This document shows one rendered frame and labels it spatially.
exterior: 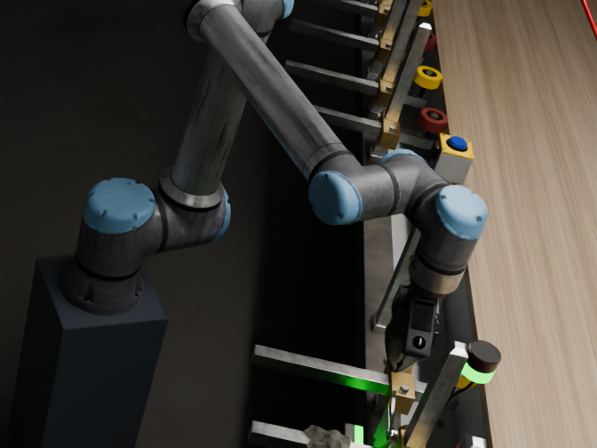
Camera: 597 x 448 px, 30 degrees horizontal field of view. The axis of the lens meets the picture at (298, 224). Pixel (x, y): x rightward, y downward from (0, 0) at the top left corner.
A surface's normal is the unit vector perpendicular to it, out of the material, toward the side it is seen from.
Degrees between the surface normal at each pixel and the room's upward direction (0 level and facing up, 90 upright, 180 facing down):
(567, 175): 0
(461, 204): 5
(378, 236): 0
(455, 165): 90
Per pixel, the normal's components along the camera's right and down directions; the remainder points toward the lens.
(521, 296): 0.26, -0.78
